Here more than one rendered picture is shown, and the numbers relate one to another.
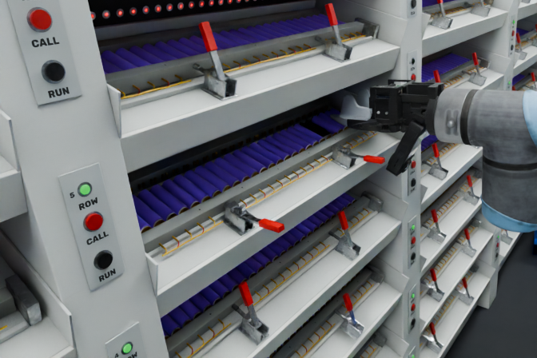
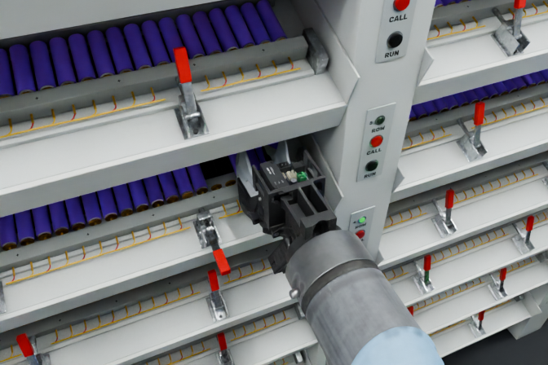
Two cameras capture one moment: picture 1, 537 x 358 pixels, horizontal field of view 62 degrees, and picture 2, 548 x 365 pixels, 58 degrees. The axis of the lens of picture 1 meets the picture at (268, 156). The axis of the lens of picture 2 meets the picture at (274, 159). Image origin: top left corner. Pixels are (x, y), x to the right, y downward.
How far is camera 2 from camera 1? 0.60 m
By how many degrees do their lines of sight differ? 30
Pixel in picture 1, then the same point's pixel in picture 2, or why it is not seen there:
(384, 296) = (293, 337)
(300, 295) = (121, 345)
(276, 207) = (57, 287)
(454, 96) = (315, 260)
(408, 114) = (289, 226)
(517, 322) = not seen: outside the picture
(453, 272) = (454, 309)
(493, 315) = (515, 349)
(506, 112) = (338, 345)
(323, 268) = (172, 320)
